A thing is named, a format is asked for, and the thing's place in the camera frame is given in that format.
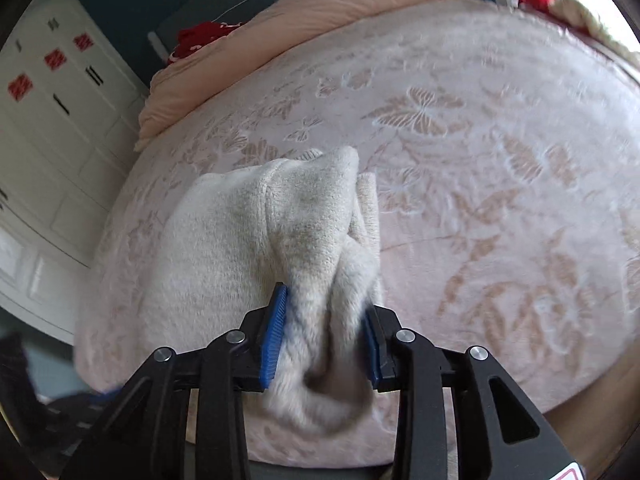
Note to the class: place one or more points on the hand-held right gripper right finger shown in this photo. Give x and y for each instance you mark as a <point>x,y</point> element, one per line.
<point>372,350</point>

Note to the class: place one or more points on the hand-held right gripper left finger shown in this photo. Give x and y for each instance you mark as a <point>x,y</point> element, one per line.
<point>272,340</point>

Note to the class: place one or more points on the cream sweater with black hearts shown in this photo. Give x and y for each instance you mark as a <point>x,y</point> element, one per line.
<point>225,240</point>

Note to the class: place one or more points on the pink floral bedspread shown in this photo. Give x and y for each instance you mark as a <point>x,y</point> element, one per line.
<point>500,185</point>

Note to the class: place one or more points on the white wardrobe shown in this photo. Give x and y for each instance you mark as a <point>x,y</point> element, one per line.
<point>60,170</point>

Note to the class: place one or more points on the red pillow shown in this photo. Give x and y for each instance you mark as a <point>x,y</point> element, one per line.
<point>200,40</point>

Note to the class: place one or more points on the red paper decoration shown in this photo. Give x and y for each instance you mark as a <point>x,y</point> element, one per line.
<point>21,86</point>
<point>83,42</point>
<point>55,59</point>

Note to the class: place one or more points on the pink duvet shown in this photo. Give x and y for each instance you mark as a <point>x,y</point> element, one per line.
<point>325,15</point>

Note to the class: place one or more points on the cream crumpled blanket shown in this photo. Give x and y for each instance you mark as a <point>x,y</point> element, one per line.
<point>595,20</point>

